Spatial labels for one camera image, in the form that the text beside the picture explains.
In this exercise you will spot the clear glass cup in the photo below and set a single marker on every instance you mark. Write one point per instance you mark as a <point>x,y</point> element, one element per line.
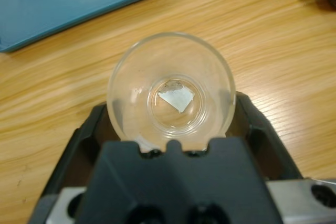
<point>170,58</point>

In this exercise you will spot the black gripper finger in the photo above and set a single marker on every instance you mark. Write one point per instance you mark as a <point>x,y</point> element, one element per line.
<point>84,153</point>
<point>265,150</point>

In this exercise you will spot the teal plastic tray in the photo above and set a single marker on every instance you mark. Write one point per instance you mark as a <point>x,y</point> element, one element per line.
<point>65,3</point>

